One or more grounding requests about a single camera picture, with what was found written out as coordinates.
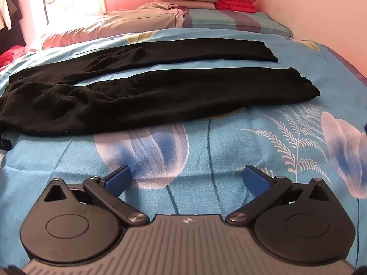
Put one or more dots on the black knit pants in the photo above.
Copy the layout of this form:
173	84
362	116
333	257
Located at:
172	91

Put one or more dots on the light grey quilt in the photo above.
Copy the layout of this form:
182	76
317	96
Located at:
129	20

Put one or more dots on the hanging black garment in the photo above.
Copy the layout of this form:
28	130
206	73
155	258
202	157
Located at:
15	8

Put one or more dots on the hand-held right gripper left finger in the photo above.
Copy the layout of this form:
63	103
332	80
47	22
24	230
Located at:
119	178

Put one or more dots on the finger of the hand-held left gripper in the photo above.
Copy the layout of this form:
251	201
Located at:
3	144

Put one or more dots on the bright window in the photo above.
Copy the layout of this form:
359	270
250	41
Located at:
71	0

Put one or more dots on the blue striped pillow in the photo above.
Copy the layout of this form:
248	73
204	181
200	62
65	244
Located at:
238	23

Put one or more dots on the blue floral bedsheet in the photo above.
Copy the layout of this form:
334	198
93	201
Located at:
229	149

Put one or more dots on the pile of pink folded clothes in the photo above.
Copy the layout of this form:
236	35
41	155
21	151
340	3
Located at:
10	56

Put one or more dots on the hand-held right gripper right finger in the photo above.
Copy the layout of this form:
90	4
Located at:
253	178

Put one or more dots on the hanging beige garment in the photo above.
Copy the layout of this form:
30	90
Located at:
5	11

